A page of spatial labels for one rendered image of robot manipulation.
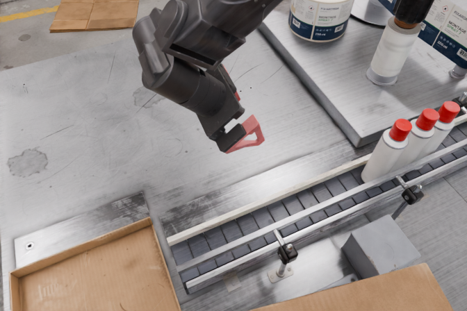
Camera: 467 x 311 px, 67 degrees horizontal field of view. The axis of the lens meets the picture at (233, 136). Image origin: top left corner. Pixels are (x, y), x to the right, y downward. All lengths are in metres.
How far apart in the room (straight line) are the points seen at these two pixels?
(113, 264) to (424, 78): 1.00
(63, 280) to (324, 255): 0.57
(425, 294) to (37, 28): 3.00
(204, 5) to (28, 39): 2.73
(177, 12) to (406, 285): 0.45
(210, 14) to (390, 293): 0.42
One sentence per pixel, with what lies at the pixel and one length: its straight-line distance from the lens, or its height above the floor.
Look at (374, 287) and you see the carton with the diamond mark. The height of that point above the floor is 1.12.
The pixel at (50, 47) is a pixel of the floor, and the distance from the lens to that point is 2.92.
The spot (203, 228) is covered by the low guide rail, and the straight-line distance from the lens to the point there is 0.76.
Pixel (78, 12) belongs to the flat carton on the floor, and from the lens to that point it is 3.19.
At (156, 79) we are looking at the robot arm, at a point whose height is 1.32.
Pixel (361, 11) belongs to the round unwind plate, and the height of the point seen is 0.89.
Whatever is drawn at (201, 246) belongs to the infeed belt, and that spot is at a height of 0.88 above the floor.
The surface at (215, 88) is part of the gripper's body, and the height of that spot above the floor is 1.28.
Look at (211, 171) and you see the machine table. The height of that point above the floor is 0.83.
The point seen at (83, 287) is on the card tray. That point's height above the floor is 0.83.
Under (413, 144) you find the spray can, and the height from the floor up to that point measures 1.01.
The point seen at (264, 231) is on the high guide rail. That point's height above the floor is 0.96.
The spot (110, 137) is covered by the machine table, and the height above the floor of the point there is 0.83.
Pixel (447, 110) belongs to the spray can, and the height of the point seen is 1.08.
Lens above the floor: 1.62
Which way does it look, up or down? 52 degrees down
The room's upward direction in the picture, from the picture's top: straight up
